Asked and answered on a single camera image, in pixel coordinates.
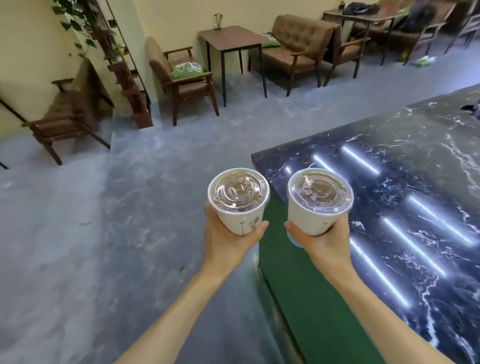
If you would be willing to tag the dark brown wooden armchair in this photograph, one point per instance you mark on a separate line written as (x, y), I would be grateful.
(67, 112)

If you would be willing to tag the brown armchair with green cushion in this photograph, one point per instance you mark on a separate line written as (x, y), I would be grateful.
(176, 78)

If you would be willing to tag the green and white floor item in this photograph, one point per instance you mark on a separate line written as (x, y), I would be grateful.
(423, 61)

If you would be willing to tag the dark wooden dining table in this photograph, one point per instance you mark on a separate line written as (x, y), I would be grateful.
(360, 22)

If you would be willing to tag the small vase with dried stems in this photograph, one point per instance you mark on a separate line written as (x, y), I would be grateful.
(217, 20)

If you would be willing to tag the person's left thumb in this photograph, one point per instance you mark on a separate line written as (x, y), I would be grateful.
(259, 229)

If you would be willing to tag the wooden chair with dark bag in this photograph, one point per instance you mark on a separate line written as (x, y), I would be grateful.
(423, 26)

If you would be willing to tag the brown wooden chair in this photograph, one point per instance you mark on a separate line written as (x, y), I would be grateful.
(467, 26)

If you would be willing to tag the green counter with marble top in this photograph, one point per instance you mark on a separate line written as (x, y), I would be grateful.
(375, 225)

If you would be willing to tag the person's left forearm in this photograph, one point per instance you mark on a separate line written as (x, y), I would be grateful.
(180, 318)

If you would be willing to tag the brown tufted sofa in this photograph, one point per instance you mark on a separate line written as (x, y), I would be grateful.
(300, 48)

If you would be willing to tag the green trailing ivy plant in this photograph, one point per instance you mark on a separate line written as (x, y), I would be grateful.
(80, 22)

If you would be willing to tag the plain white lidded cup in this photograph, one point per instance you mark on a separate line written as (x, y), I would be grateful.
(318, 204)

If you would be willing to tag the person's right forearm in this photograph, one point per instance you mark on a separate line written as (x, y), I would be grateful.
(382, 322)

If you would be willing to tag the person's right thumb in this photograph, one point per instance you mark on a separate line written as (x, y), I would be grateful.
(294, 229)

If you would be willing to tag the green cushion on sofa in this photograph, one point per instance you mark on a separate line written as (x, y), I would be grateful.
(270, 40)

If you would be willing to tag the person's left hand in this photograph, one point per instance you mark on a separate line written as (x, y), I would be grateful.
(224, 247)

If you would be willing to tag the small dark wooden table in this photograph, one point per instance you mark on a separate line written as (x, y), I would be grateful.
(232, 48)

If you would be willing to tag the white cup with printed logo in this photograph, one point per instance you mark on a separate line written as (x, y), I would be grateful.
(240, 202)

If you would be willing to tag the person's right hand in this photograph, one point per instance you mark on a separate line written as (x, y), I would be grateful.
(322, 247)

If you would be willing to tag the green leaf-print cushion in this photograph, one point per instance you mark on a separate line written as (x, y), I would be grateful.
(186, 69)

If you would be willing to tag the black object on counter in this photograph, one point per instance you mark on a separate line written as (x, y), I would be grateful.
(473, 108)

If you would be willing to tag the wooden ladder plant shelf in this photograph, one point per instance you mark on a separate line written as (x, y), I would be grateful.
(123, 75)

